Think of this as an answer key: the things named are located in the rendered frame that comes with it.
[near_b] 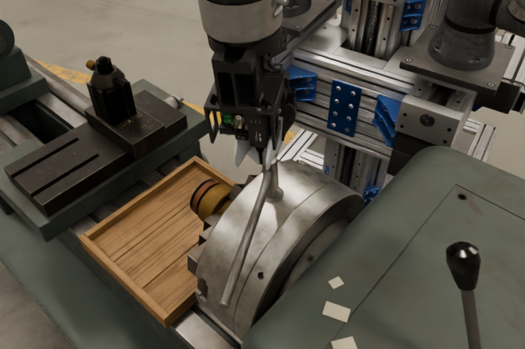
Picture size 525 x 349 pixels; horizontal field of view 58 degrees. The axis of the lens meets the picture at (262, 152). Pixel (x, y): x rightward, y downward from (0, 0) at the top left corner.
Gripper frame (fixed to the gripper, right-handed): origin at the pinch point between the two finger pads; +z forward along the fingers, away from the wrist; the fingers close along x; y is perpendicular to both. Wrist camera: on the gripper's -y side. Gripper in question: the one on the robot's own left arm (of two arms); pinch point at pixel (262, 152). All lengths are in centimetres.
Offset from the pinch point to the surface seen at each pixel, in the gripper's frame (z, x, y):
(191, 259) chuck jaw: 24.1, -12.7, 4.0
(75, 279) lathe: 81, -65, -13
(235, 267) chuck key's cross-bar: 2.9, -0.1, 15.0
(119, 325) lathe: 81, -46, -2
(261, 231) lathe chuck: 14.5, -0.6, 2.7
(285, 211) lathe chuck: 13.5, 2.5, -0.6
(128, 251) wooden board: 48, -36, -8
